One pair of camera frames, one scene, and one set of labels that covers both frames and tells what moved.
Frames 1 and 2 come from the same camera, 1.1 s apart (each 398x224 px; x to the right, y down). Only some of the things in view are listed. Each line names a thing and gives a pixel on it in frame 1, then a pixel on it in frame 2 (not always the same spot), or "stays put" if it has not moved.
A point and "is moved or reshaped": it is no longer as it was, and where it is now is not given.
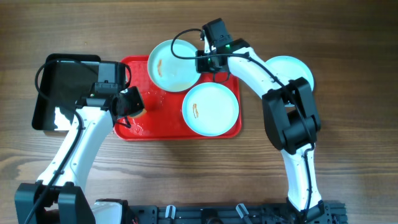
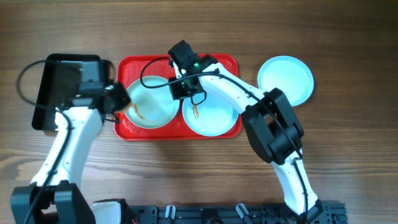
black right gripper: (201, 68) → (177, 94)
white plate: (288, 68) stays put
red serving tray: (163, 118) stays put
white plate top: (170, 73) is moved or reshaped
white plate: (210, 109) stays put
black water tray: (67, 79) stays put
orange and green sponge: (140, 112) is moved or reshaped
